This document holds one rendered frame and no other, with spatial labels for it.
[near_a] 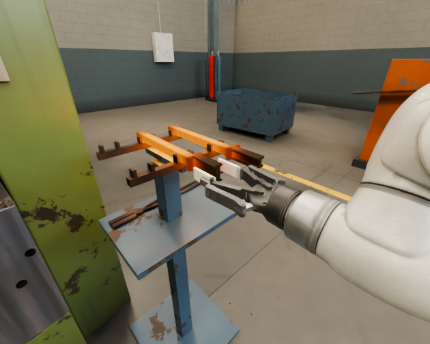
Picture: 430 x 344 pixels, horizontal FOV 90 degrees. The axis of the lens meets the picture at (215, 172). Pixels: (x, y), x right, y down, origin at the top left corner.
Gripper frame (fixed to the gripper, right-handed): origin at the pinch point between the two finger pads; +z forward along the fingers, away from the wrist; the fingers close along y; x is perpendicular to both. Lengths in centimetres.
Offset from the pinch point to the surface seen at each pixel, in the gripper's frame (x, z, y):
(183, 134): 0.6, 27.4, 10.5
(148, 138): 1.2, 29.8, -1.4
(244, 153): 1.6, 0.4, 10.9
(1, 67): 22, 52, -29
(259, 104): -41, 187, 267
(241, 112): -57, 221, 263
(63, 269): -53, 54, -36
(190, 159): 1.6, 6.7, -1.9
